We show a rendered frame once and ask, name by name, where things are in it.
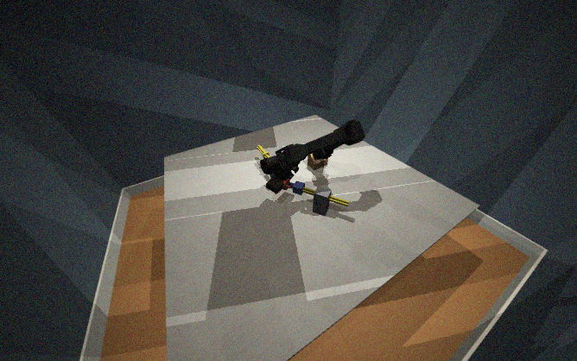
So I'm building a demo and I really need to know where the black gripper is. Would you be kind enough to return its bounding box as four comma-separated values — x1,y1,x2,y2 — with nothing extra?
266,166,299,193

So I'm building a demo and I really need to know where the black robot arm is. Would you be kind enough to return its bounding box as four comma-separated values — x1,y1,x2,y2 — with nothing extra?
260,119,365,175

